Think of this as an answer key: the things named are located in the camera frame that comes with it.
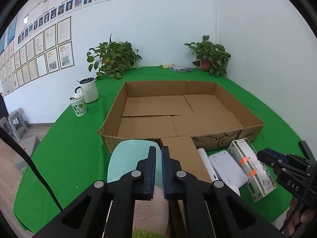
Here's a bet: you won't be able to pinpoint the green white carton box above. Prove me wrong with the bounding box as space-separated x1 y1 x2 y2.
228 138 277 202

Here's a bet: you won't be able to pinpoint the white device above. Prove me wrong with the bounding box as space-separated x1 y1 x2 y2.
208 151 248 189

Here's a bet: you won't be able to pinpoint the teal pink plush pillow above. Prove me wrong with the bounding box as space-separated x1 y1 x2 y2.
107 140 169 237

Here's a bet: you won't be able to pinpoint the narrow cardboard divider box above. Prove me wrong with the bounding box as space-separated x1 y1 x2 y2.
161 136 212 183

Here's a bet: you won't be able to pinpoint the person's right hand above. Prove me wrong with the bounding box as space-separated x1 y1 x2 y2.
283 197 316 237

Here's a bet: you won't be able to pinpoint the green table cloth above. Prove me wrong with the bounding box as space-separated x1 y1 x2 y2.
13 67 303 233

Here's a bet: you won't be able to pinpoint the near grey plastic stool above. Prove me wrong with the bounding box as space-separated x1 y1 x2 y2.
13 135 41 174

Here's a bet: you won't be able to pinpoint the grey plastic stool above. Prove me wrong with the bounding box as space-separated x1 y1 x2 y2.
0 117 13 137
13 135 41 174
8 110 29 141

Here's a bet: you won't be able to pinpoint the large cardboard tray box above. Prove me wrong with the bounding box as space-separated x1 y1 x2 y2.
98 81 264 152

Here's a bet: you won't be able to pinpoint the right potted green plant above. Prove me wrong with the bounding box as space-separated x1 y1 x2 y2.
184 35 231 77

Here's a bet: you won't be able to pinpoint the potted green plant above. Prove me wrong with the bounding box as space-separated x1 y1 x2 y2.
184 35 231 77
87 36 142 80

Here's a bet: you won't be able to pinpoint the green patterned paper cup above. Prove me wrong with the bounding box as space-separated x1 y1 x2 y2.
69 93 87 117

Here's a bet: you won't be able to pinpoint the colourful small packet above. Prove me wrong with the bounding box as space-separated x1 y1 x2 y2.
169 66 192 73

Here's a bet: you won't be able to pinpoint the white kettle black lid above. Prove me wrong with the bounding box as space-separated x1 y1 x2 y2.
75 77 99 104

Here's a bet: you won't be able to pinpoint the yellow small packet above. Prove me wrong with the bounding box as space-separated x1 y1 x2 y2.
160 64 174 69

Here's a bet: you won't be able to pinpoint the left potted green plant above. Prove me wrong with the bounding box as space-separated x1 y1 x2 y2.
87 36 142 80

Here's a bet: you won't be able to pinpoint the staff photo row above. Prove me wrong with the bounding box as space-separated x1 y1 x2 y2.
17 0 141 46

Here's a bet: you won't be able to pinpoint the black cable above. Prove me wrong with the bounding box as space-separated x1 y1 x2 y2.
0 126 64 211

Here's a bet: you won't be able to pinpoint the framed certificates on wall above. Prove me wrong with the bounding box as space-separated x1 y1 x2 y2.
1 17 75 96

